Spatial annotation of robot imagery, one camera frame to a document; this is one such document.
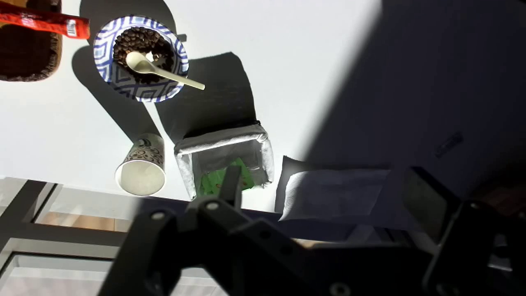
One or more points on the brown coffee beans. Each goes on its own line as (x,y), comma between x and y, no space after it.
(132,41)

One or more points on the dark woven basket white liner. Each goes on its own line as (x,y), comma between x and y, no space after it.
(190,164)

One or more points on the cream plastic spoon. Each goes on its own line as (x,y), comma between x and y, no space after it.
(144,62)

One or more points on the blue patterned paper bowl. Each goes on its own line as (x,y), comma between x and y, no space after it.
(104,54)

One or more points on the green packet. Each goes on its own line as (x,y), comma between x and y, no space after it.
(211,181)

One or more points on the brown wooden tray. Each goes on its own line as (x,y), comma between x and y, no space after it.
(27,54)

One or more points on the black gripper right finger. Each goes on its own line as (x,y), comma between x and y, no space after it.
(471,247)

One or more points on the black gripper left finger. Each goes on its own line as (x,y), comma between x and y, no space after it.
(149,247)

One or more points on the coffee print paper cup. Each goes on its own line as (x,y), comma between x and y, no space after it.
(142,173)

